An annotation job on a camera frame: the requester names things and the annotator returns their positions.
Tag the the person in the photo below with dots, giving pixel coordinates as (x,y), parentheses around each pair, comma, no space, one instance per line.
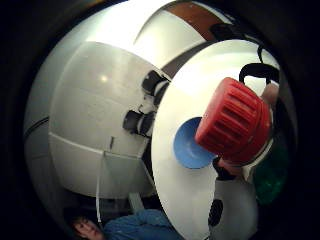
(140,226)

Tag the white desk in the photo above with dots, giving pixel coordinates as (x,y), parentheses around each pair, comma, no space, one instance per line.
(96,110)

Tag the black chair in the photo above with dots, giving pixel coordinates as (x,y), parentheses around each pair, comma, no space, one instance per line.
(135,120)
(151,81)

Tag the white device with black grille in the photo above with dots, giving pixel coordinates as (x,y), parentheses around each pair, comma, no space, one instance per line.
(238,210)

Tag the blue bowl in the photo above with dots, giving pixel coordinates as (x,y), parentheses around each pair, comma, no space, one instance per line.
(186,146)

